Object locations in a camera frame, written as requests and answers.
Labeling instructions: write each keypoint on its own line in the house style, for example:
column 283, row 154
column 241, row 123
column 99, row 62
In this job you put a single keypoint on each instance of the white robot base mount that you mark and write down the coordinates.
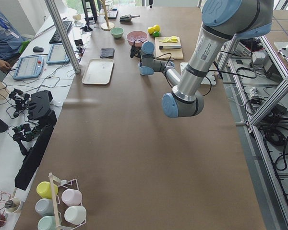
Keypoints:
column 208, row 79

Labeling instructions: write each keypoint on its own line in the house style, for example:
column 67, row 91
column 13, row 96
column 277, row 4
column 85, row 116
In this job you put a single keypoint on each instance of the black computer mouse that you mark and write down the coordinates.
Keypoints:
column 38, row 49

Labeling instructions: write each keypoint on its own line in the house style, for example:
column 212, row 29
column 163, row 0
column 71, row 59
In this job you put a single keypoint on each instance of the whole yellow lemon upper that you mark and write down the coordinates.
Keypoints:
column 150, row 30

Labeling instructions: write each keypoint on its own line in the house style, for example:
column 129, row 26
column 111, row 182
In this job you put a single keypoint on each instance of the whole yellow lemon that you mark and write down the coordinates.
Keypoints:
column 150, row 30
column 156, row 28

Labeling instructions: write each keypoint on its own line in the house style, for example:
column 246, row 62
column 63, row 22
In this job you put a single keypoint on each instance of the black gripper parts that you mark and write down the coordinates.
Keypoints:
column 32, row 141

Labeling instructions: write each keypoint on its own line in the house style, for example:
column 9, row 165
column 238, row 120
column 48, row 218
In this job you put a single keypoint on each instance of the green bowl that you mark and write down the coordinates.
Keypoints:
column 117, row 32

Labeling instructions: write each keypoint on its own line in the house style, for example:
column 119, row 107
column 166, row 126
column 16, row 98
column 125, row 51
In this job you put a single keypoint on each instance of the pile of ice cubes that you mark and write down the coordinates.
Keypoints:
column 137, row 38

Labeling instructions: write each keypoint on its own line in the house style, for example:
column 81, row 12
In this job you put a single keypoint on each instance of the grey folded cloth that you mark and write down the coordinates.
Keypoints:
column 107, row 52

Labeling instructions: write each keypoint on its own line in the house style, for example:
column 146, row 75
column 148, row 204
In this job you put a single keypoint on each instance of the grey cup on rack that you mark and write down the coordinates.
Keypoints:
column 44, row 207

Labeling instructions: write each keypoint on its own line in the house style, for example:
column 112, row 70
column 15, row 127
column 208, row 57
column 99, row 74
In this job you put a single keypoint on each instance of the person in blue shirt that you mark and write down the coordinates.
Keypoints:
column 11, row 44

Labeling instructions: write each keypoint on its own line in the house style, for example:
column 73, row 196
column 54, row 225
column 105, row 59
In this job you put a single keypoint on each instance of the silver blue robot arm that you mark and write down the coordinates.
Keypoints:
column 222, row 21

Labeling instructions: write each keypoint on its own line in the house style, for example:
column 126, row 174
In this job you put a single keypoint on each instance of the pink bowl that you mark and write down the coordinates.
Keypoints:
column 136, row 32

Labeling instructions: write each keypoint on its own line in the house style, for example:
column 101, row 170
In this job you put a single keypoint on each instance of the blue teach pendant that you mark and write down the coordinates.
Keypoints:
column 57, row 55
column 29, row 67

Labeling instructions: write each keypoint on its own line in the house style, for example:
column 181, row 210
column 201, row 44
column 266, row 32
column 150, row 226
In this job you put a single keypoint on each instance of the blue teach pendant near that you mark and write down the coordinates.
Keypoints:
column 29, row 67

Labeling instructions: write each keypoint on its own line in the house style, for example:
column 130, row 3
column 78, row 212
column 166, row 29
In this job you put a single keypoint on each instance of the black scoop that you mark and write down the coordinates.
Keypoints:
column 127, row 18

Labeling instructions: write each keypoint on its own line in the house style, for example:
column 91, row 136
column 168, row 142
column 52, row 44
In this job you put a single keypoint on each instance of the aluminium frame post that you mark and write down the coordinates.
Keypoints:
column 55, row 15

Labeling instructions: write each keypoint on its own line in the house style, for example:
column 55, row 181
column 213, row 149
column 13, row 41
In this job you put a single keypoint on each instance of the paper cup with tools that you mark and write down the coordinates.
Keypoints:
column 13, row 205

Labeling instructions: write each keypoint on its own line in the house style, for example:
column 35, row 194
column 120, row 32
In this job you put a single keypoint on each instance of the wooden cutting board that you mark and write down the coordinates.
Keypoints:
column 168, row 53

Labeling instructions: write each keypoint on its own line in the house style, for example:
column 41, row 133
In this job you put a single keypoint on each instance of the lemon half lower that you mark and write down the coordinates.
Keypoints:
column 165, row 40

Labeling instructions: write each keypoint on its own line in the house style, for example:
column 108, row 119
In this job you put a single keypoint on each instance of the pink cup on rack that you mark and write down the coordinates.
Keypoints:
column 71, row 197

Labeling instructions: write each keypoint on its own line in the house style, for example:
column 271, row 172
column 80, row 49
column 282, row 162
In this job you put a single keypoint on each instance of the green lime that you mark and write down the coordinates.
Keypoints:
column 156, row 34

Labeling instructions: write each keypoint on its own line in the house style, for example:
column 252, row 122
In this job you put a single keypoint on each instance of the wooden stand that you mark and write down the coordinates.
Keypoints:
column 107, row 26

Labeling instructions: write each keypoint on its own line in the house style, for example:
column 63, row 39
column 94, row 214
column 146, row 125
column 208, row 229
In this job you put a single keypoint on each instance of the yellow cup on rack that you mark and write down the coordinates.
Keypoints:
column 44, row 190

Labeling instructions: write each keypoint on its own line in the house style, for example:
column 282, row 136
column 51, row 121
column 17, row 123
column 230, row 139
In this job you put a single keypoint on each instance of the cream rabbit tray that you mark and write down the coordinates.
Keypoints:
column 98, row 71

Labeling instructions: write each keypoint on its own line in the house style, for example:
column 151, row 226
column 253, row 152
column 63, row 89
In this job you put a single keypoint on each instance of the white cup on rack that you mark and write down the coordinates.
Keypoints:
column 75, row 214

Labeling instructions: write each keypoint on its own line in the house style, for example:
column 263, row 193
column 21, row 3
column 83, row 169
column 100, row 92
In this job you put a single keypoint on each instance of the white cup rack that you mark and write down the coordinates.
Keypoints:
column 58, row 186

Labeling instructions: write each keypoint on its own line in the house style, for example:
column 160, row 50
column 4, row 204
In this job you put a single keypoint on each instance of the whole yellow lemon lower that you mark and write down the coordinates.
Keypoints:
column 156, row 28

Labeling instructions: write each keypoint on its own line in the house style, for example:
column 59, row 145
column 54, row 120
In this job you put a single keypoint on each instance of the blue teach pendant far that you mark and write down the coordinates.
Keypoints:
column 57, row 55

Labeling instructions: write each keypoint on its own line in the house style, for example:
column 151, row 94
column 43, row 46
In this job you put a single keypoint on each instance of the mint cup on rack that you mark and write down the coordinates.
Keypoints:
column 47, row 223

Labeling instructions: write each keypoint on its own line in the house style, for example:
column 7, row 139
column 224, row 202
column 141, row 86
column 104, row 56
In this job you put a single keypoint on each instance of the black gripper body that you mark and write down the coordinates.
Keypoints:
column 133, row 51

